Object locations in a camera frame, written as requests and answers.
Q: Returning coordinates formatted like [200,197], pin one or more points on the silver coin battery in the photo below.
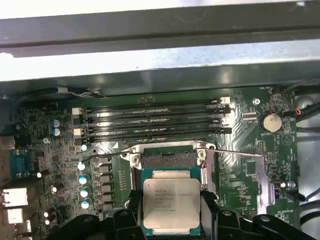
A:
[271,122]

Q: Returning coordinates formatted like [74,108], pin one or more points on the blue serial port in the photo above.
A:
[21,165]

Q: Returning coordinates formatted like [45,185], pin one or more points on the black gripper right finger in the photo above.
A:
[250,230]

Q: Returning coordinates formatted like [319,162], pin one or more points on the silver CPU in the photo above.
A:
[172,200]

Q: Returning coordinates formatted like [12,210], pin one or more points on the green motherboard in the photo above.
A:
[240,130]

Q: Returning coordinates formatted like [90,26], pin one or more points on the black RAM slot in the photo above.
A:
[125,117]
[125,107]
[125,128]
[125,137]

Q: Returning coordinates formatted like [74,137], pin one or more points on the thin metal locking lever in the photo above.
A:
[102,155]

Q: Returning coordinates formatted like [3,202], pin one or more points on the metal socket cover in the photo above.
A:
[265,175]

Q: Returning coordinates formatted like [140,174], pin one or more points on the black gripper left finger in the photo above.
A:
[100,230]

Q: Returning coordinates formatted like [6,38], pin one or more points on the black open PC case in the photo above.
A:
[160,32]

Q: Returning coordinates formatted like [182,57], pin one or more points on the CPU socket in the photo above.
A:
[170,158]

